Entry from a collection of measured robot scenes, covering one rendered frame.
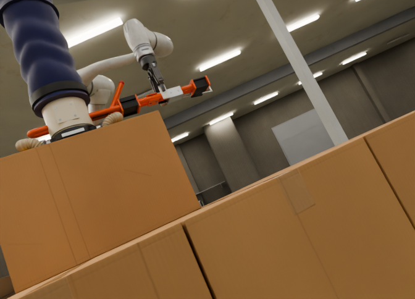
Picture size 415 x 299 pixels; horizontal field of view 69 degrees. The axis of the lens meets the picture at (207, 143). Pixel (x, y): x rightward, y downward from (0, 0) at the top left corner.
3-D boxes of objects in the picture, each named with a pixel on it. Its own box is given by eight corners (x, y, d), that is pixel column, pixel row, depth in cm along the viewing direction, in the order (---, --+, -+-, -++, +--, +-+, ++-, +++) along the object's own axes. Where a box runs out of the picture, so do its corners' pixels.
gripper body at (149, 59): (138, 66, 147) (146, 83, 145) (139, 56, 139) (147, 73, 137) (153, 62, 149) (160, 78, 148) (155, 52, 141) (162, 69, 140)
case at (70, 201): (15, 294, 85) (-26, 165, 92) (44, 280, 122) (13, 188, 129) (201, 207, 108) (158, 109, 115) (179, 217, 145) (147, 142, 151)
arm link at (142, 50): (133, 46, 139) (138, 57, 138) (152, 41, 142) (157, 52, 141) (133, 57, 148) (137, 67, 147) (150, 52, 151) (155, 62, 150)
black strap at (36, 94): (25, 98, 112) (21, 89, 112) (39, 122, 133) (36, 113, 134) (88, 83, 120) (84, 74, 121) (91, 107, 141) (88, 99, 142)
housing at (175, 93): (170, 97, 137) (165, 89, 138) (167, 104, 143) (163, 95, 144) (183, 93, 140) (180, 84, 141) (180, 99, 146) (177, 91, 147)
